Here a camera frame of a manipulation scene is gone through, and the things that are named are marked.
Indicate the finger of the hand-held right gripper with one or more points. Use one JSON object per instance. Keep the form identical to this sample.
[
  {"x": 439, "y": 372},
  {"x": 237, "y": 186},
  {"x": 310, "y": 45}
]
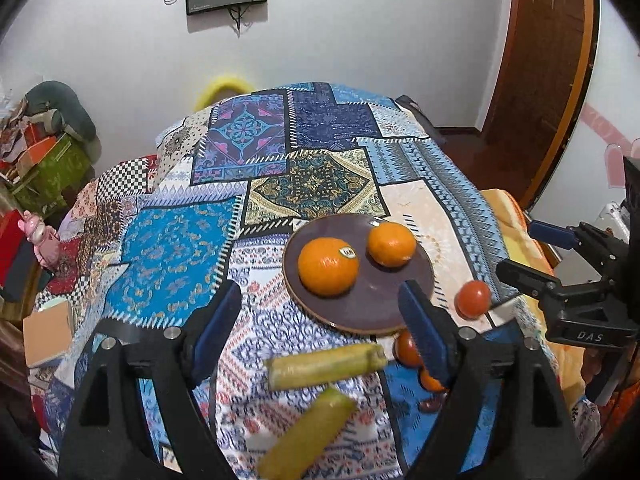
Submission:
[
  {"x": 525, "y": 276},
  {"x": 550, "y": 234}
]

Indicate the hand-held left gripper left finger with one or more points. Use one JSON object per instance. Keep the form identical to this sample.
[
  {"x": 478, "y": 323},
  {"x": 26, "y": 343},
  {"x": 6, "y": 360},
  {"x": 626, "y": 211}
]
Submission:
[{"x": 220, "y": 321}]

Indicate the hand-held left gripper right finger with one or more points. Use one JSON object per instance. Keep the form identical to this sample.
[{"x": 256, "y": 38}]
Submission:
[{"x": 419, "y": 321}]

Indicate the small tangerine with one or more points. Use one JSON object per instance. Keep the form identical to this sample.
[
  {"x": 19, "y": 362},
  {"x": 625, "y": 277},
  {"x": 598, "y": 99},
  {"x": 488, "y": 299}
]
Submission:
[
  {"x": 430, "y": 382},
  {"x": 406, "y": 350}
]

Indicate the dark brown round plate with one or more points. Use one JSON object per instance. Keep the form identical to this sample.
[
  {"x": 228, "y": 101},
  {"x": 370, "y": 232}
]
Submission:
[{"x": 375, "y": 295}]

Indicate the red tomato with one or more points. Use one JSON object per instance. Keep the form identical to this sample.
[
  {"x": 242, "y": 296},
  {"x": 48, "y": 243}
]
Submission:
[{"x": 472, "y": 299}]

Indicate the dark brown chestnut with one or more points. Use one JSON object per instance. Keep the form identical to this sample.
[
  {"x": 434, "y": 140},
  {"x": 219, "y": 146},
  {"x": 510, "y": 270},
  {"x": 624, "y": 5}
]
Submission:
[{"x": 431, "y": 404}]

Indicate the yellow-green corn cob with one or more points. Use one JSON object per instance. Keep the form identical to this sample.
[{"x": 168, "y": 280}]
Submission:
[
  {"x": 320, "y": 366},
  {"x": 310, "y": 432}
]

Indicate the orange blanket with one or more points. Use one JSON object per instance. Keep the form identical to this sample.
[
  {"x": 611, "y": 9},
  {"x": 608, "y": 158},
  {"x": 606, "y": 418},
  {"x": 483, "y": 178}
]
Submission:
[{"x": 510, "y": 215}]

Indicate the blue patchwork blanket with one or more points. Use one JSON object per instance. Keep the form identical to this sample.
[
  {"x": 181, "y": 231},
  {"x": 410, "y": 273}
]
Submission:
[{"x": 175, "y": 245}]

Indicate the large orange with sticker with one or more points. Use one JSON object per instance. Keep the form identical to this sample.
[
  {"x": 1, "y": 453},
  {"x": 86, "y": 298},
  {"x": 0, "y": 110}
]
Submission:
[{"x": 325, "y": 267}]

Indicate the white sliding wardrobe door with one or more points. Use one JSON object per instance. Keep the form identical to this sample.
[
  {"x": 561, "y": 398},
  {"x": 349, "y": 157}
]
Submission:
[{"x": 607, "y": 110}]

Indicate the cardboard box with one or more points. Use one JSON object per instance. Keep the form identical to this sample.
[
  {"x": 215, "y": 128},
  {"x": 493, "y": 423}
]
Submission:
[{"x": 47, "y": 332}]

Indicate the brown wooden door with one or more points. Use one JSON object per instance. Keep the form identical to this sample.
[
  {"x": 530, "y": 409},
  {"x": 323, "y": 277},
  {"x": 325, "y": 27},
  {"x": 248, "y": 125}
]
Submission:
[{"x": 540, "y": 60}]

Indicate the dark cloth bag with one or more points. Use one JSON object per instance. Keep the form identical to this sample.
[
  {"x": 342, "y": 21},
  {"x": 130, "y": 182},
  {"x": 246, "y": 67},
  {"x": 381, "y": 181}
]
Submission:
[{"x": 420, "y": 115}]

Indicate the pink rabbit figure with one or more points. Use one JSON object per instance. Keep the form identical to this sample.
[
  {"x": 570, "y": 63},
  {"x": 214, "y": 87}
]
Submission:
[{"x": 45, "y": 242}]

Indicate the dark grey box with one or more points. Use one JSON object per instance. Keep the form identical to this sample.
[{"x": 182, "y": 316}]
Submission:
[{"x": 27, "y": 272}]

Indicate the green gift box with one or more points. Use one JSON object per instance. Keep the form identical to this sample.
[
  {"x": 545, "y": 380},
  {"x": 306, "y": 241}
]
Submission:
[{"x": 55, "y": 175}]

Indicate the red box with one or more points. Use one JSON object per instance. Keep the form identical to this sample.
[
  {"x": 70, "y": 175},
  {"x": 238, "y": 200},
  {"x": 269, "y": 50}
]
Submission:
[{"x": 10, "y": 245}]

